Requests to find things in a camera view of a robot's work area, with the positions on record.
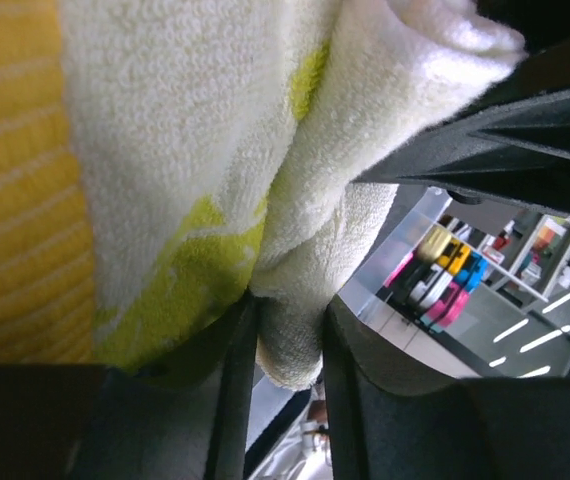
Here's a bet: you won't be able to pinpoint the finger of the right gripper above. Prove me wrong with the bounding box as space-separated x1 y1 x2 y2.
358 1 570 217

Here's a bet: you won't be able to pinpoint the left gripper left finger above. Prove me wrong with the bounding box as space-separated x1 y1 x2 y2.
0 295 257 479

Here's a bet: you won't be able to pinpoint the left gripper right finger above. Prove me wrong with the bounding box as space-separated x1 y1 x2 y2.
323 299 570 479

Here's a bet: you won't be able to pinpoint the yellow green patterned towel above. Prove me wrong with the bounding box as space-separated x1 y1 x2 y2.
0 1 526 390

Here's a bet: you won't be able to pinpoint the colourful background shelf items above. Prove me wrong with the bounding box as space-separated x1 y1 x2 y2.
377 211 570 333

